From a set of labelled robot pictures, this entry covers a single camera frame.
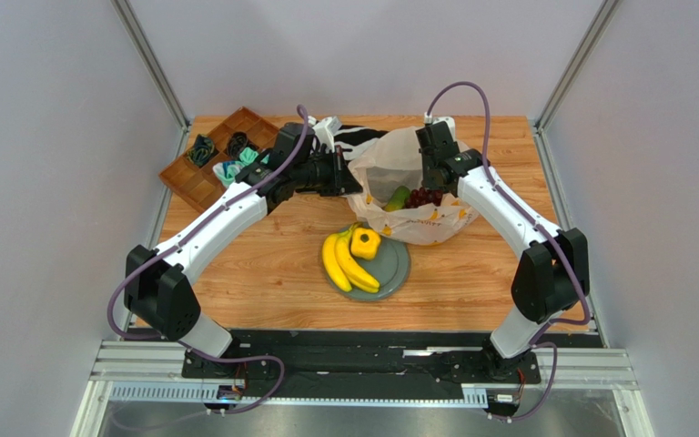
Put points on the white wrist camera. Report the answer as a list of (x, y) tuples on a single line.
[(325, 130), (430, 119)]

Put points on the green orange mango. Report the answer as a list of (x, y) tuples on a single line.
[(398, 199)]

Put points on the grey round plate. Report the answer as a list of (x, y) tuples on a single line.
[(391, 268)]

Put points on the yellow banana bunch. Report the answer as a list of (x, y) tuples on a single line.
[(342, 269)]

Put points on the yellow bell pepper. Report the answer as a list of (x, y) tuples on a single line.
[(364, 243)]

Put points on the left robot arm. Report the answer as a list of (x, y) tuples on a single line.
[(158, 287)]

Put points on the black rolled sock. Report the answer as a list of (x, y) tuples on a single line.
[(238, 143)]

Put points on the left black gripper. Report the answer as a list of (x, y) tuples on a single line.
[(342, 181)]

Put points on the translucent plastic bag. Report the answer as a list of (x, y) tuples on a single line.
[(392, 162)]

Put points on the wooden compartment tray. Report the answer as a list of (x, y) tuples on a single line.
[(198, 186)]

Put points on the zebra striped towel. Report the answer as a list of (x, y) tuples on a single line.
[(355, 140)]

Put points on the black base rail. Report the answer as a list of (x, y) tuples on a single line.
[(357, 365)]

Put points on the red grape bunch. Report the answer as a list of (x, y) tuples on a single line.
[(422, 196)]

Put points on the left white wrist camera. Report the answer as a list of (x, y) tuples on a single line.
[(325, 130)]

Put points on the teal rolled socks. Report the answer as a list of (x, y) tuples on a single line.
[(226, 172)]

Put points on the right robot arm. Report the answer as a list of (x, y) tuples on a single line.
[(553, 270)]

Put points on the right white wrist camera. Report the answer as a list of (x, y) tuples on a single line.
[(430, 119)]

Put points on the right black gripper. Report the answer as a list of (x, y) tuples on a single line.
[(432, 179)]

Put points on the dark rolled sock left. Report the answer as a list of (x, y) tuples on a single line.
[(202, 151)]

